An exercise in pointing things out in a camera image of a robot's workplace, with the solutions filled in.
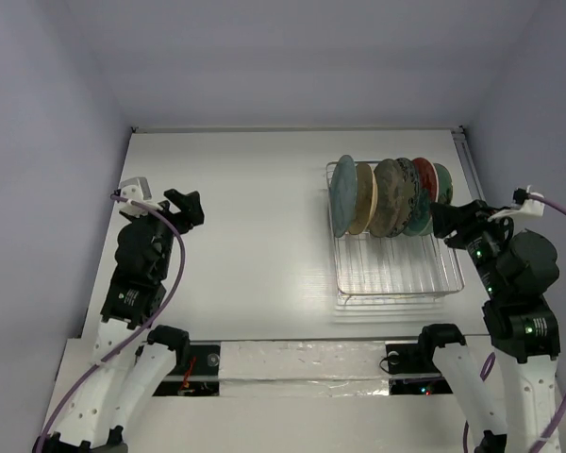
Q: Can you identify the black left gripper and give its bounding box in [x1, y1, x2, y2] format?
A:
[129, 189, 202, 278]

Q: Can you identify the beige bird plate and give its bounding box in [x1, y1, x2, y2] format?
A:
[348, 162, 377, 235]

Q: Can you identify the teal blue plate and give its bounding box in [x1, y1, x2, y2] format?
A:
[329, 155, 358, 238]

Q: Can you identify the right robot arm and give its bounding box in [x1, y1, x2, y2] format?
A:
[415, 200, 561, 452]

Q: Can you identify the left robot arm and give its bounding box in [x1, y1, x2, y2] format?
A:
[32, 178, 205, 452]

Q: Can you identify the green floral plate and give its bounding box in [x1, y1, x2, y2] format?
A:
[402, 161, 454, 237]

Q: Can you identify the red plate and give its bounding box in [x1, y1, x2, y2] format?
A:
[411, 157, 439, 208]

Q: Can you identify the grey crane pattern plate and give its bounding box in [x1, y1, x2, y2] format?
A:
[369, 159, 405, 238]

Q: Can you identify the dark blue patterned plate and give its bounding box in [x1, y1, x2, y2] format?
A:
[389, 158, 421, 238]

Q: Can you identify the foil covered front panel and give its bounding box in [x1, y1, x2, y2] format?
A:
[218, 341, 390, 398]

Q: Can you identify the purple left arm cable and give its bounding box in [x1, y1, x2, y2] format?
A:
[31, 193, 188, 453]

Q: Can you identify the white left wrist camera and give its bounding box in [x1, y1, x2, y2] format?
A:
[112, 176, 162, 218]

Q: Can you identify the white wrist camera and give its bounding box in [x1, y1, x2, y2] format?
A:
[488, 185, 545, 222]
[112, 176, 162, 218]

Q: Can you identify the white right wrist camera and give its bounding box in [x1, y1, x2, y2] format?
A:
[488, 185, 545, 222]

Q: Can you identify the white back edge rail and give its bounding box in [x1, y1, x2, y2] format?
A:
[131, 125, 466, 134]

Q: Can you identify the metal wire dish rack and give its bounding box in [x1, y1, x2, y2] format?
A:
[325, 157, 464, 303]

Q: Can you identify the right side aluminium rail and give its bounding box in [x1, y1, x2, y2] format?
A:
[451, 127, 485, 200]

